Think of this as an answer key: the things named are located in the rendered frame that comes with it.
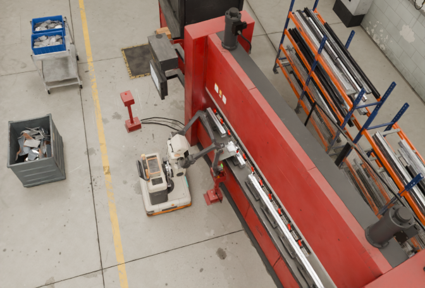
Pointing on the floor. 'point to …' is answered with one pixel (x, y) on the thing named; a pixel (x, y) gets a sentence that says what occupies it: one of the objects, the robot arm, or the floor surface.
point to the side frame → (403, 275)
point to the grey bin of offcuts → (35, 151)
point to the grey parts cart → (59, 63)
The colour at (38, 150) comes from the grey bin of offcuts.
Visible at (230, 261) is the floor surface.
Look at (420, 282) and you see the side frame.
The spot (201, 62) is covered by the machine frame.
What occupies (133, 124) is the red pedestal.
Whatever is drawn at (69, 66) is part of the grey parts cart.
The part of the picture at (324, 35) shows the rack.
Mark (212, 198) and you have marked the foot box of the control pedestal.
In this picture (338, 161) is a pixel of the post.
